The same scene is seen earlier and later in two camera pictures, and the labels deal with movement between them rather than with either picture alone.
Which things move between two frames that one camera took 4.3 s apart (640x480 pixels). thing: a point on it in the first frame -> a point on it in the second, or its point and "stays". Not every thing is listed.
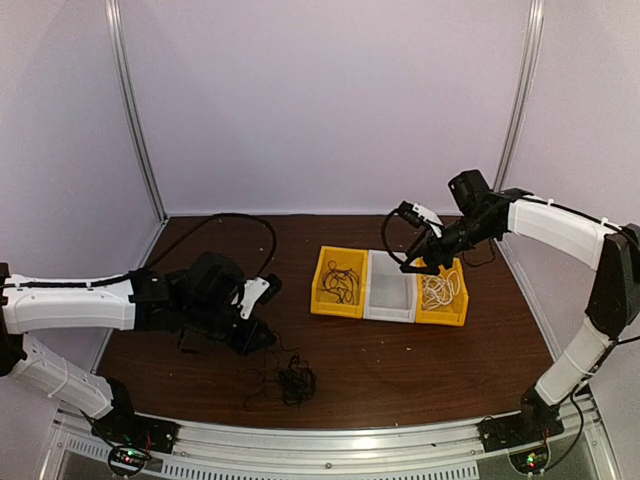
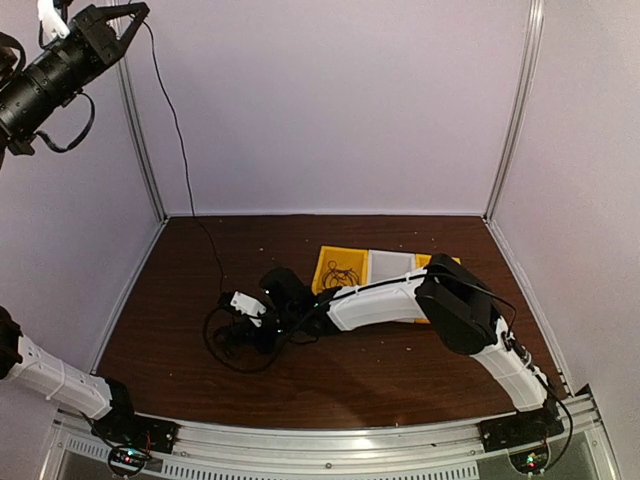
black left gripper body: [241, 342] -> [92, 35]
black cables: [294, 385] -> [250, 359]
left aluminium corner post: [119, 56] stays
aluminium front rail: [448, 451] stays
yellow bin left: [340, 284] stays
